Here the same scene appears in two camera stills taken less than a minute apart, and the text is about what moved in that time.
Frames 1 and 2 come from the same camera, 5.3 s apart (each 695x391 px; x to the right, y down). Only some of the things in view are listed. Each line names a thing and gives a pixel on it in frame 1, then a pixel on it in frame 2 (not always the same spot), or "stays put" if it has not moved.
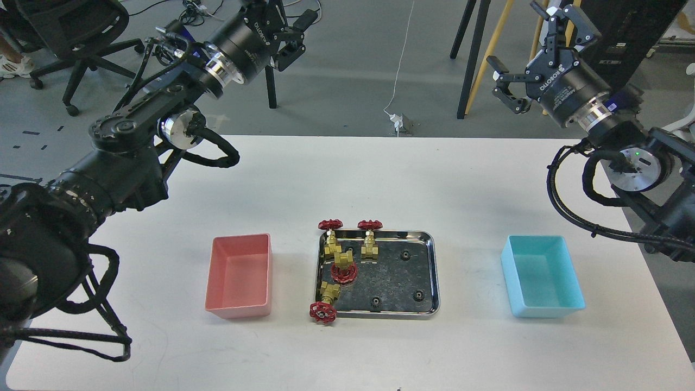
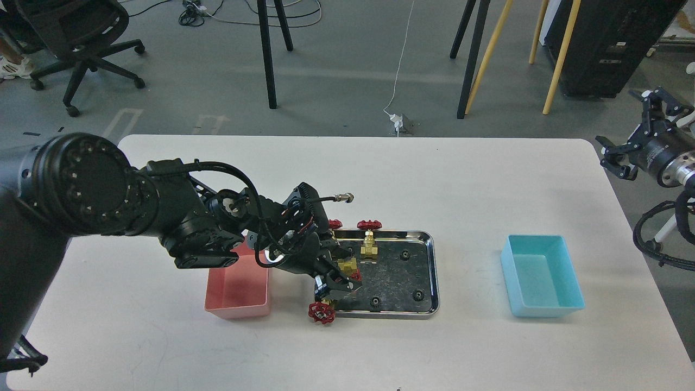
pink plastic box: x=240 y=276 stays put
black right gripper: x=558 y=79 to x=653 y=153
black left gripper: x=250 y=38 to x=313 y=256
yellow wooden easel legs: x=574 y=8 stays put
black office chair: x=71 y=31 stays put
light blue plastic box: x=541 y=277 stays put
